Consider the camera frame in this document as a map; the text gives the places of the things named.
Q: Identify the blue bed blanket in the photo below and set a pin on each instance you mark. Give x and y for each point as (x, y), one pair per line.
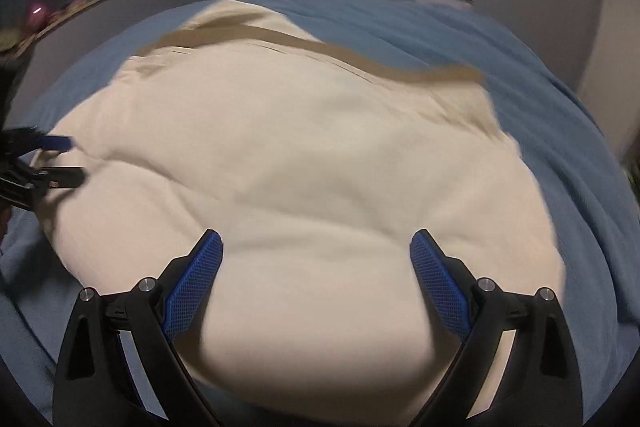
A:
(592, 207)

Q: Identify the wooden window sill shelf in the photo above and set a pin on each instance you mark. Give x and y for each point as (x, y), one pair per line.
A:
(17, 39)

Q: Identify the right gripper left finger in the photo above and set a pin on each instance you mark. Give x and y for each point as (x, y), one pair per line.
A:
(93, 384)

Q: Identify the pink round lamp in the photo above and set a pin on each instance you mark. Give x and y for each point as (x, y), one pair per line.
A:
(37, 16)

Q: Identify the cream hooded puffer jacket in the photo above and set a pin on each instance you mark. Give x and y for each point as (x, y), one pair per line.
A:
(316, 165)

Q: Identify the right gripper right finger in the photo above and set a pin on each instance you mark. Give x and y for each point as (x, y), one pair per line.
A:
(540, 385)

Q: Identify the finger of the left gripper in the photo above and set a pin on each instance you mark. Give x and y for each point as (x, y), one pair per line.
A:
(25, 140)
(25, 187)

